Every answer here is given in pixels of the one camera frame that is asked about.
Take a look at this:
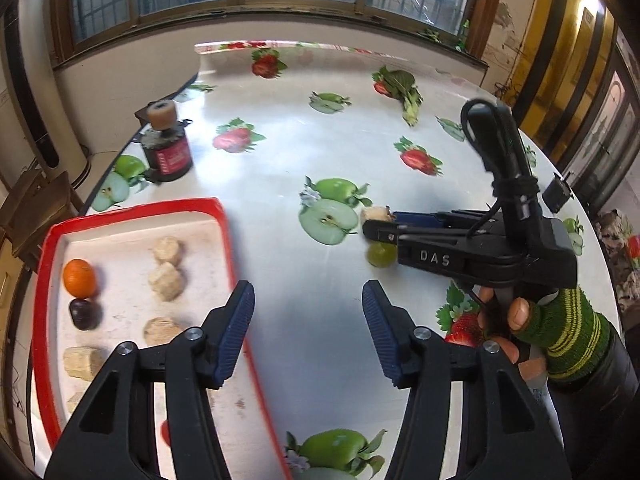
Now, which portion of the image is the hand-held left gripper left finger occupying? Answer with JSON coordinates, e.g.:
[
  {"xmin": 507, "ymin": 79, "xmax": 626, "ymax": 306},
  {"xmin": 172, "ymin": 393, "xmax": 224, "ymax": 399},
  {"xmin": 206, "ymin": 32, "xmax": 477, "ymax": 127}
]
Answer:
[{"xmin": 44, "ymin": 280, "xmax": 256, "ymax": 480}]

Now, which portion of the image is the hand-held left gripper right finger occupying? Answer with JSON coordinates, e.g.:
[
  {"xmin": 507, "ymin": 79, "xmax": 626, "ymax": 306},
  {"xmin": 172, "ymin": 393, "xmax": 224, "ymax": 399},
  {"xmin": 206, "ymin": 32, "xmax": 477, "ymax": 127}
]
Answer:
[{"xmin": 361, "ymin": 280, "xmax": 573, "ymax": 480}]

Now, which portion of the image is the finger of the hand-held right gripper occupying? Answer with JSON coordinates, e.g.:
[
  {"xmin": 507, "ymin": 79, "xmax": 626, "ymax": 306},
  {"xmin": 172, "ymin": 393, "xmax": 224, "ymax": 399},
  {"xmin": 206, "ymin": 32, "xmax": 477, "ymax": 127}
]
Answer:
[
  {"xmin": 362, "ymin": 218, "xmax": 442, "ymax": 244},
  {"xmin": 392, "ymin": 209, "xmax": 494, "ymax": 227}
]

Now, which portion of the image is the green grape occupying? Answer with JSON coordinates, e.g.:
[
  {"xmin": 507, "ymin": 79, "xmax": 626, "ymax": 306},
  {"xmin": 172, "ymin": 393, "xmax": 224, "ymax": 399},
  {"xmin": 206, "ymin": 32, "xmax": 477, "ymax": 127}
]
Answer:
[{"xmin": 367, "ymin": 241, "xmax": 398, "ymax": 267}]

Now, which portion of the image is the red rimmed white tray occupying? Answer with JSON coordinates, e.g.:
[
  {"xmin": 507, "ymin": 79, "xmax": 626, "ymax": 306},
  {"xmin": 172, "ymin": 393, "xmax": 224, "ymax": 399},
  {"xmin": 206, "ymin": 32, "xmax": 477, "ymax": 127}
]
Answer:
[{"xmin": 31, "ymin": 197, "xmax": 293, "ymax": 480}]

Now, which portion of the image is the dark purple plum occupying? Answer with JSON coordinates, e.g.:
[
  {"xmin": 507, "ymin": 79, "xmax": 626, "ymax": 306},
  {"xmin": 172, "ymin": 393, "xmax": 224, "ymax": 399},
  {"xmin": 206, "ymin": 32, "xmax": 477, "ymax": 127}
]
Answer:
[{"xmin": 68, "ymin": 298, "xmax": 102, "ymax": 332}]

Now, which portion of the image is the large beige corn cob piece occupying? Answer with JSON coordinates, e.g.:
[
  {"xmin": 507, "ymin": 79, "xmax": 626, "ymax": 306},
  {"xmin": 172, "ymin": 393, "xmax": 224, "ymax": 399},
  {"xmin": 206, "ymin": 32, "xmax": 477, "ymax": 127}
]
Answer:
[{"xmin": 62, "ymin": 346, "xmax": 108, "ymax": 381}]

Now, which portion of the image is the large orange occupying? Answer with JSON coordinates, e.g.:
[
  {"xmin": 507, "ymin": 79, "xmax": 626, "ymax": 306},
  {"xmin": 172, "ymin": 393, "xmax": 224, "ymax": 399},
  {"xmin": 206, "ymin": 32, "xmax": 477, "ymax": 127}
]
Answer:
[{"xmin": 62, "ymin": 258, "xmax": 97, "ymax": 298}]

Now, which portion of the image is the person's right forearm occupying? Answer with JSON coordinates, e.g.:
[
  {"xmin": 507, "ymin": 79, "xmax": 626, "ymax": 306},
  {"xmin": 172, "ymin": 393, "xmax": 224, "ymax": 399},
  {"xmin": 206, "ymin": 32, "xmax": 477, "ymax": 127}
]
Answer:
[{"xmin": 542, "ymin": 327, "xmax": 640, "ymax": 480}]

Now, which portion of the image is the person's right hand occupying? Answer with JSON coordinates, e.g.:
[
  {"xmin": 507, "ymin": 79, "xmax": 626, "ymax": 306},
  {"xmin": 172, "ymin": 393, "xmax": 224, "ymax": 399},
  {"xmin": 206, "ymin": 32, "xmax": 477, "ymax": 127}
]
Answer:
[{"xmin": 477, "ymin": 285, "xmax": 613, "ymax": 396}]

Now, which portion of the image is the small black box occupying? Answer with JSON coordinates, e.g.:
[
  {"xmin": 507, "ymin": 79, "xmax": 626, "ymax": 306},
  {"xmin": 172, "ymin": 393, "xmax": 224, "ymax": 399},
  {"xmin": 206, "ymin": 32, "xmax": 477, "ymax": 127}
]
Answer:
[{"xmin": 542, "ymin": 172, "xmax": 573, "ymax": 213}]

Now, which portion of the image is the floral cushion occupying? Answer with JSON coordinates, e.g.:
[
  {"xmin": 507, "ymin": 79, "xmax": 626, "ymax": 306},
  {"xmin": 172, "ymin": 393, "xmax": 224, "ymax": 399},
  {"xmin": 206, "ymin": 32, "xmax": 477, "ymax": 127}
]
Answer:
[{"xmin": 597, "ymin": 210, "xmax": 640, "ymax": 311}]

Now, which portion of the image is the green leafy vegetable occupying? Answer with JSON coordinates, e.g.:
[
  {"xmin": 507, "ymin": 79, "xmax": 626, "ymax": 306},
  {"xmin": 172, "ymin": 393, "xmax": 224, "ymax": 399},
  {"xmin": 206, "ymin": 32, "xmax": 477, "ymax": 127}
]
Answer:
[{"xmin": 372, "ymin": 66, "xmax": 425, "ymax": 127}]

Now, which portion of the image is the black red ink bottle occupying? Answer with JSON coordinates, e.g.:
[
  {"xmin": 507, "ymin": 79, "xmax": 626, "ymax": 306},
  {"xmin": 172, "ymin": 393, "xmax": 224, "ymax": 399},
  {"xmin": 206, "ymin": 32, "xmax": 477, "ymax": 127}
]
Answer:
[{"xmin": 135, "ymin": 100, "xmax": 195, "ymax": 184}]

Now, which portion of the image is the yellow wooden cabinet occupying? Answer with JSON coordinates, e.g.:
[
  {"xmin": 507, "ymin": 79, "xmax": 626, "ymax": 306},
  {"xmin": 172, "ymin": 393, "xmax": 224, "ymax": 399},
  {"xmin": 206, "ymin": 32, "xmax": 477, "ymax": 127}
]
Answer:
[{"xmin": 0, "ymin": 240, "xmax": 31, "ymax": 321}]

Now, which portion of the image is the yellow wooden door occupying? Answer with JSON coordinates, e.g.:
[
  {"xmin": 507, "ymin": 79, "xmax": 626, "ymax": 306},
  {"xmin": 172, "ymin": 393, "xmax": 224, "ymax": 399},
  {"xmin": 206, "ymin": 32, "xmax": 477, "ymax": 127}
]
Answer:
[{"xmin": 510, "ymin": 0, "xmax": 626, "ymax": 161}]

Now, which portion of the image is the wooden chair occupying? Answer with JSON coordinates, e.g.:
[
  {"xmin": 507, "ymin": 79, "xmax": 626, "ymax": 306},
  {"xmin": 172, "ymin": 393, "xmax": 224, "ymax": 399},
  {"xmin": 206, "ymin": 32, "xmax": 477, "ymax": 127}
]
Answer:
[{"xmin": 0, "ymin": 167, "xmax": 83, "ymax": 261}]

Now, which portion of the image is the white standing air conditioner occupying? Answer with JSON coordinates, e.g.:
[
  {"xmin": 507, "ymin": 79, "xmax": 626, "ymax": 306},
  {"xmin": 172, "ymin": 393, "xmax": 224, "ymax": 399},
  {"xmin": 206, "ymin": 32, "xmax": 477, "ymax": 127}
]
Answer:
[{"xmin": 0, "ymin": 0, "xmax": 93, "ymax": 196}]

